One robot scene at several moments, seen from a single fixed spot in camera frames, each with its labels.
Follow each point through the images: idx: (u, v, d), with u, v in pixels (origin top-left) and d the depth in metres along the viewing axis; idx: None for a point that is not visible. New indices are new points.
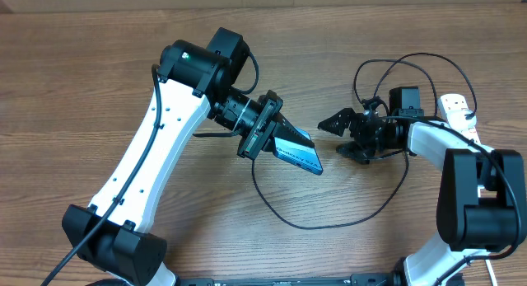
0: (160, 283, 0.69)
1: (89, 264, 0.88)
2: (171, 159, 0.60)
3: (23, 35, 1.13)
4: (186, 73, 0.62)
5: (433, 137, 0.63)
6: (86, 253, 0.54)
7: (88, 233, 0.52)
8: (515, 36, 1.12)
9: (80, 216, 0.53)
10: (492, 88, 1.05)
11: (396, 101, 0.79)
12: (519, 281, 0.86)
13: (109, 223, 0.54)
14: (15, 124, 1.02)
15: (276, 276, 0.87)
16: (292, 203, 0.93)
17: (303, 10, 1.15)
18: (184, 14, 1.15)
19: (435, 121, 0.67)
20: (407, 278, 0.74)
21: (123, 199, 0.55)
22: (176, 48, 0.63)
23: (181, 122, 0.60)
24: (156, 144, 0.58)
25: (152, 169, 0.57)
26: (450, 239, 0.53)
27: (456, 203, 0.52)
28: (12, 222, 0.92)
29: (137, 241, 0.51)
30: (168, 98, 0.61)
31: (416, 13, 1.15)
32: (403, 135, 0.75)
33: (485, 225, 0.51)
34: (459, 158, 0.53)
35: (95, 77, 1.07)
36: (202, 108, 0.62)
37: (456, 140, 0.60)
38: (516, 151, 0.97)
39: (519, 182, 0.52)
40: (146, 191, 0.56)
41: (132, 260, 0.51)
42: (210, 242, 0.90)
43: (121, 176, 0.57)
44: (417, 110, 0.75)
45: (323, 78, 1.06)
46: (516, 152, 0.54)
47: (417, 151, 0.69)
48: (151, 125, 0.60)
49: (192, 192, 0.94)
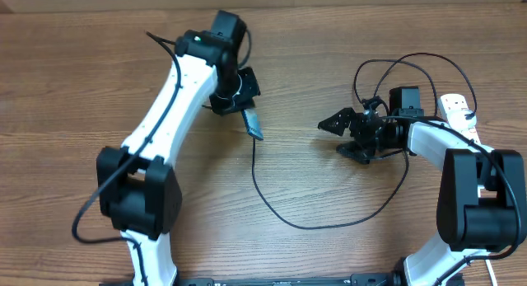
0: (165, 262, 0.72)
1: (89, 264, 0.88)
2: (187, 119, 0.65)
3: (22, 35, 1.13)
4: (197, 53, 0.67)
5: (434, 136, 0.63)
6: (111, 197, 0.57)
7: (123, 164, 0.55)
8: (515, 36, 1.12)
9: (113, 152, 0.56)
10: (492, 88, 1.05)
11: (396, 102, 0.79)
12: (519, 281, 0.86)
13: (142, 158, 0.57)
14: (15, 124, 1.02)
15: (276, 276, 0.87)
16: (292, 203, 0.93)
17: (303, 10, 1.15)
18: (184, 14, 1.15)
19: (436, 122, 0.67)
20: (407, 278, 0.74)
21: (153, 140, 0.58)
22: (188, 35, 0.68)
23: (198, 84, 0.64)
24: (179, 100, 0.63)
25: (176, 117, 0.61)
26: (450, 239, 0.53)
27: (457, 203, 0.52)
28: (12, 222, 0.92)
29: (169, 171, 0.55)
30: (185, 66, 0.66)
31: (416, 13, 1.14)
32: (403, 136, 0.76)
33: (485, 225, 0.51)
34: (458, 159, 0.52)
35: (95, 77, 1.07)
36: (213, 77, 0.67)
37: (456, 140, 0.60)
38: (516, 151, 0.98)
39: (520, 182, 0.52)
40: (173, 134, 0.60)
41: (162, 189, 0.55)
42: (210, 242, 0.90)
43: (149, 124, 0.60)
44: (417, 111, 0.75)
45: (324, 78, 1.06)
46: (517, 152, 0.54)
47: (417, 151, 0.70)
48: (172, 86, 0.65)
49: (192, 192, 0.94)
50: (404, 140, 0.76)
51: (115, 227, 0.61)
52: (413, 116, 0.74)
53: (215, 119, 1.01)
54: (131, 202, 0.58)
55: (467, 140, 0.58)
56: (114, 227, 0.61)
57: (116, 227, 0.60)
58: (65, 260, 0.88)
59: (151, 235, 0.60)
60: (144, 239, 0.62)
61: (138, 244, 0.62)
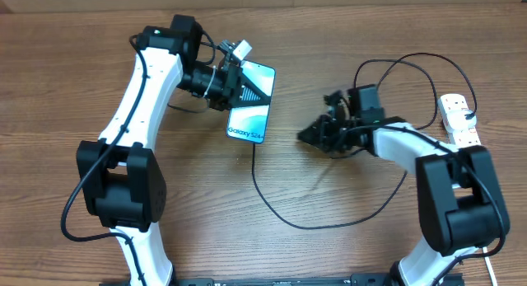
0: (160, 256, 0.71)
1: (89, 264, 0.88)
2: (159, 108, 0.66)
3: (22, 35, 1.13)
4: (160, 44, 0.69)
5: (398, 142, 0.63)
6: (96, 193, 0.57)
7: (103, 155, 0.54)
8: (515, 36, 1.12)
9: (90, 147, 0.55)
10: (492, 88, 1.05)
11: (355, 103, 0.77)
12: (519, 281, 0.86)
13: (120, 147, 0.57)
14: (15, 124, 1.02)
15: (276, 276, 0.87)
16: (293, 203, 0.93)
17: (303, 10, 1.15)
18: (184, 14, 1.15)
19: (394, 124, 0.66)
20: (403, 282, 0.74)
21: (128, 129, 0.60)
22: (147, 30, 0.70)
23: (164, 72, 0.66)
24: (147, 90, 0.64)
25: (148, 105, 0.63)
26: (438, 246, 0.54)
27: (439, 213, 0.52)
28: (12, 222, 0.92)
29: (150, 155, 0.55)
30: (150, 58, 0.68)
31: (416, 13, 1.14)
32: (368, 142, 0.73)
33: (468, 227, 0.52)
34: (429, 168, 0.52)
35: (95, 78, 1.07)
36: (178, 66, 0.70)
37: (421, 143, 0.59)
38: (516, 151, 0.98)
39: (491, 177, 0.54)
40: (146, 121, 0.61)
41: (146, 174, 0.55)
42: (210, 242, 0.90)
43: (122, 115, 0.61)
44: (378, 111, 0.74)
45: (323, 78, 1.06)
46: (482, 147, 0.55)
47: (385, 157, 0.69)
48: (139, 77, 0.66)
49: (192, 192, 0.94)
50: (371, 147, 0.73)
51: (104, 225, 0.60)
52: (375, 119, 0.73)
53: (214, 119, 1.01)
54: (116, 195, 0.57)
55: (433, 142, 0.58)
56: (104, 225, 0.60)
57: (104, 224, 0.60)
58: (65, 260, 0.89)
59: (142, 226, 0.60)
60: (134, 232, 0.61)
61: (130, 238, 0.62)
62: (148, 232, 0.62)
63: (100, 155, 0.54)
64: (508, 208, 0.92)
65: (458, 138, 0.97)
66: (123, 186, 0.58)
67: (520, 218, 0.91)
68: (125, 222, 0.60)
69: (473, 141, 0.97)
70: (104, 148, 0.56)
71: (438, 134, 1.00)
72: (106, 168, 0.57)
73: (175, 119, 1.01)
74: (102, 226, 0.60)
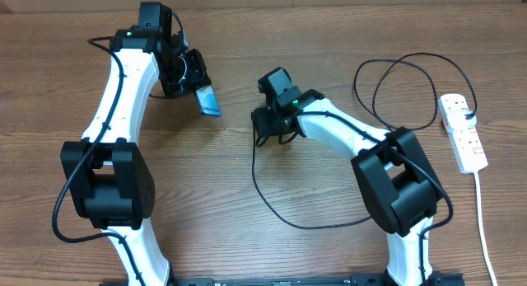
0: (156, 254, 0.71)
1: (89, 264, 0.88)
2: (139, 105, 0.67)
3: (22, 35, 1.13)
4: (132, 45, 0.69)
5: (324, 129, 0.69)
6: (84, 192, 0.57)
7: (86, 153, 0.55)
8: (515, 36, 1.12)
9: (72, 147, 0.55)
10: (492, 88, 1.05)
11: (269, 91, 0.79)
12: (519, 281, 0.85)
13: (104, 145, 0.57)
14: (15, 124, 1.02)
15: (276, 276, 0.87)
16: (292, 203, 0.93)
17: (303, 10, 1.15)
18: (183, 13, 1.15)
19: (311, 107, 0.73)
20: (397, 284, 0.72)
21: (111, 127, 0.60)
22: (118, 34, 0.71)
23: (140, 71, 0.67)
24: (125, 89, 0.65)
25: (128, 103, 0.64)
26: (391, 230, 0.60)
27: (383, 205, 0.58)
28: (12, 222, 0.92)
29: (133, 150, 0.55)
30: (126, 58, 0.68)
31: (416, 13, 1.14)
32: (293, 124, 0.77)
33: (409, 207, 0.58)
34: (363, 167, 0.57)
35: (95, 78, 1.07)
36: (153, 64, 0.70)
37: (348, 133, 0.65)
38: (516, 151, 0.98)
39: (418, 152, 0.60)
40: (128, 117, 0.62)
41: (132, 171, 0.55)
42: (210, 242, 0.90)
43: (102, 114, 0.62)
44: (292, 90, 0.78)
45: (323, 78, 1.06)
46: (405, 128, 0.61)
47: (314, 137, 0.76)
48: (116, 77, 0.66)
49: (192, 192, 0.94)
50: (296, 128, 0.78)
51: (96, 226, 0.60)
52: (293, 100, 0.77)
53: (214, 119, 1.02)
54: (104, 194, 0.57)
55: (360, 132, 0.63)
56: (95, 225, 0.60)
57: (96, 225, 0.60)
58: (64, 260, 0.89)
59: (134, 223, 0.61)
60: (128, 231, 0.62)
61: (123, 237, 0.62)
62: (142, 229, 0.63)
63: (83, 154, 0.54)
64: (508, 208, 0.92)
65: (458, 138, 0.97)
66: (111, 185, 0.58)
67: (520, 218, 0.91)
68: (117, 221, 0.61)
69: (473, 141, 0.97)
70: (86, 147, 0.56)
71: (438, 134, 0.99)
72: (92, 168, 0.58)
73: (175, 119, 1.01)
74: (93, 227, 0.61)
